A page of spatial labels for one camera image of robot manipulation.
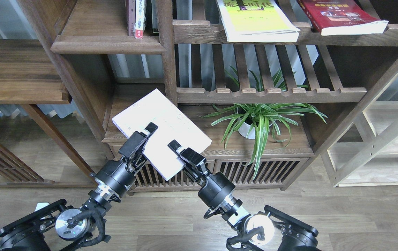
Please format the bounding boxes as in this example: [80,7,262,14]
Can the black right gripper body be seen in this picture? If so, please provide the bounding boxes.
[179,148,235,211]

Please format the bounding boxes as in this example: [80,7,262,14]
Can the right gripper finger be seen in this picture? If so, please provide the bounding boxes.
[167,140,183,156]

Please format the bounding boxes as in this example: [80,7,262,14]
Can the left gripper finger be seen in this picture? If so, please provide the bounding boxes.
[142,122,158,137]

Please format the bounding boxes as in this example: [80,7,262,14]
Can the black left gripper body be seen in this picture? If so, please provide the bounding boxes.
[95,131,148,197]

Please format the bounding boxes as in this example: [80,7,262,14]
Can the white lavender cover book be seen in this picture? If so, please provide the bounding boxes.
[112,89,212,181]

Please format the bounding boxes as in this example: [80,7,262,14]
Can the yellow green cover book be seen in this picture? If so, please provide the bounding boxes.
[216,0,299,43]

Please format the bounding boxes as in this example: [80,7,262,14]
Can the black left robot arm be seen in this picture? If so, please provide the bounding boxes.
[0,123,158,251]

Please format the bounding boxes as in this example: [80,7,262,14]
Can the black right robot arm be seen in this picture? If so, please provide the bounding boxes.
[167,140,318,251]

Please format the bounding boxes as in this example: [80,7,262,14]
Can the white plant pot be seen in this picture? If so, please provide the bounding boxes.
[238,119,273,140]

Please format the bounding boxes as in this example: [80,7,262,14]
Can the green spider plant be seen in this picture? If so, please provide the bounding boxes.
[199,65,328,179]

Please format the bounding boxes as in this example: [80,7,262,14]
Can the dark wooden bookshelf cabinet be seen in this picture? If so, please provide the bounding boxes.
[18,0,398,190]

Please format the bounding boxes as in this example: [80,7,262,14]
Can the red white spine book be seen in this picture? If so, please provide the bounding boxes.
[134,0,146,39]

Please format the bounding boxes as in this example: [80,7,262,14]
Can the dark upright book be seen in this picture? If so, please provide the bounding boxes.
[150,0,159,34]

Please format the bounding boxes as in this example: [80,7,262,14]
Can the red cover book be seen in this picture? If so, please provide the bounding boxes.
[297,0,388,36]

